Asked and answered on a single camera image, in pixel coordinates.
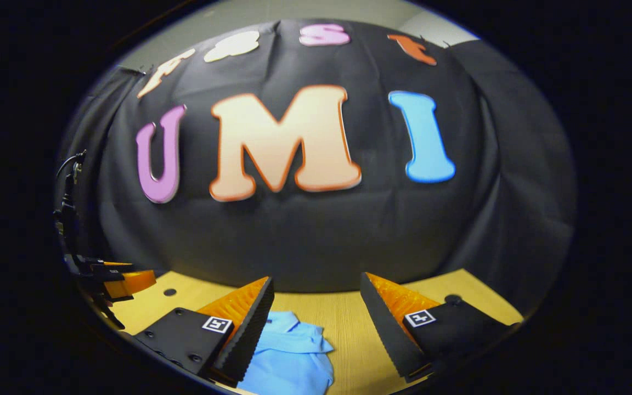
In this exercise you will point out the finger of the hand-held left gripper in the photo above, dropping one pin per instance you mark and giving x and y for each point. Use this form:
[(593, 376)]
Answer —
[(113, 266), (132, 282)]

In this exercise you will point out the light blue polo T-shirt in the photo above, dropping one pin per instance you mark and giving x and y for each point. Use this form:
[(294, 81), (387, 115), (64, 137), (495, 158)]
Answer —
[(291, 356)]

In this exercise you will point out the black table grommet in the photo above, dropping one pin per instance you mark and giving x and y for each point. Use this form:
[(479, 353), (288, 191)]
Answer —
[(169, 292), (452, 298)]

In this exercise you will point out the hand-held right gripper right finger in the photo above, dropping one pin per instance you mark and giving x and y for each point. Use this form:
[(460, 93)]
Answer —
[(390, 334)]

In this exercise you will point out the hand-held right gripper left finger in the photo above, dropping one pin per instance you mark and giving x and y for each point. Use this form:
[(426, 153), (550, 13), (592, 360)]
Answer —
[(250, 334)]

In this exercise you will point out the black backdrop cloth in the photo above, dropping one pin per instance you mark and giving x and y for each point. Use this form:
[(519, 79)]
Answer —
[(316, 236)]

